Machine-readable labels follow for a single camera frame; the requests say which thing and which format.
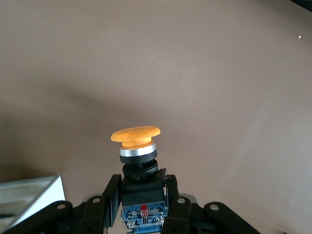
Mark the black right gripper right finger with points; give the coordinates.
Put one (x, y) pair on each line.
(173, 192)

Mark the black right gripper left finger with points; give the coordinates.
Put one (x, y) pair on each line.
(113, 195)

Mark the orange mushroom push button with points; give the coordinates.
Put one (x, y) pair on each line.
(136, 135)

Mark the white drawer cabinet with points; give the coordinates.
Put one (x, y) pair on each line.
(52, 192)

